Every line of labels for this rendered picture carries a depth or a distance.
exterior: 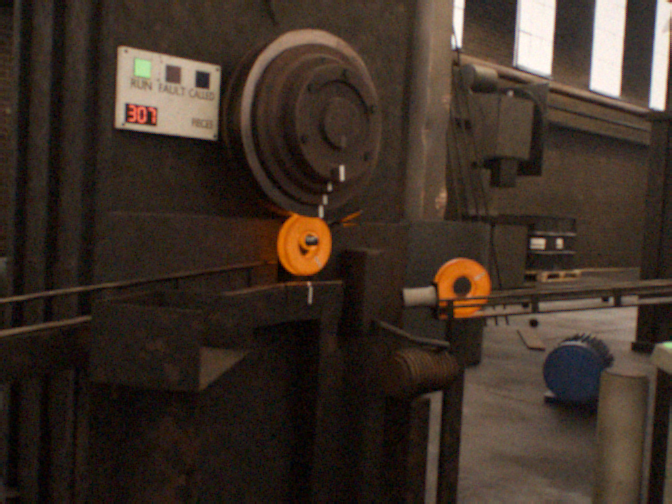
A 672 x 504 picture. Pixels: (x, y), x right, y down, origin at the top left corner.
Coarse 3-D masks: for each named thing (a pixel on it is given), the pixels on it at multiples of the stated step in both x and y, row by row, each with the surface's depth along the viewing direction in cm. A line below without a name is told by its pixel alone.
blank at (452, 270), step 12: (456, 264) 207; (468, 264) 208; (444, 276) 207; (456, 276) 207; (468, 276) 208; (480, 276) 208; (444, 288) 207; (480, 288) 208; (480, 300) 209; (456, 312) 208; (468, 312) 208
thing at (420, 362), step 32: (416, 352) 201; (448, 352) 208; (384, 384) 200; (416, 384) 195; (448, 384) 206; (384, 416) 204; (416, 416) 198; (384, 448) 204; (416, 448) 199; (384, 480) 204; (416, 480) 200
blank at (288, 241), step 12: (288, 228) 185; (300, 228) 187; (312, 228) 190; (324, 228) 193; (288, 240) 185; (324, 240) 193; (288, 252) 185; (312, 252) 192; (324, 252) 193; (288, 264) 186; (300, 264) 188; (312, 264) 191
